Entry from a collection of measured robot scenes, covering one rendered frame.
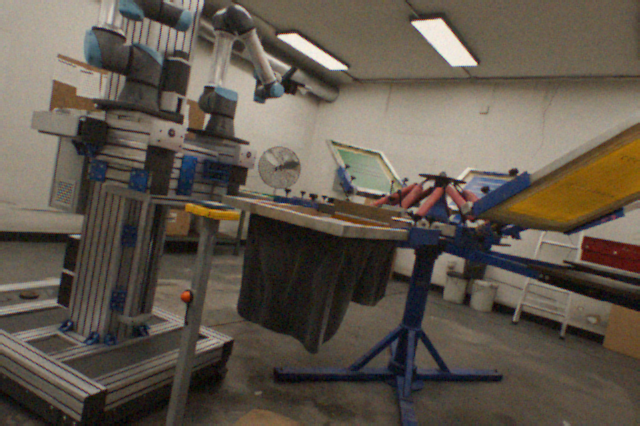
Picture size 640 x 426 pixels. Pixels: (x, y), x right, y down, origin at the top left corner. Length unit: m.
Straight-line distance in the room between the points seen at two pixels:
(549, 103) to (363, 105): 2.75
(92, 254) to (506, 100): 5.35
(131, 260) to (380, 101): 5.54
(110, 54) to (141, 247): 0.80
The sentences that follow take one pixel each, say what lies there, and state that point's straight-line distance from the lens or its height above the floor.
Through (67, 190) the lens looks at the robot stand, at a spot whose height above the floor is 0.86.
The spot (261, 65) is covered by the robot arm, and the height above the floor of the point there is 1.65.
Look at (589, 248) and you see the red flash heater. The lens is 1.75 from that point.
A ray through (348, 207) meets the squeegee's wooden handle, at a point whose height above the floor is 1.03.
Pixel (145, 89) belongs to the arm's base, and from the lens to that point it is 1.76.
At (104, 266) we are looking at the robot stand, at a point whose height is 0.57.
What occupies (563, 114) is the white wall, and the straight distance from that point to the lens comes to 6.07.
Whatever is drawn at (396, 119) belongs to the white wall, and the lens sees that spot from 6.76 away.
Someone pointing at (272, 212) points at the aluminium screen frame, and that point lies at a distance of 1.47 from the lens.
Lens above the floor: 1.07
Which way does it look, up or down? 3 degrees down
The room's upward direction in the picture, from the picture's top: 11 degrees clockwise
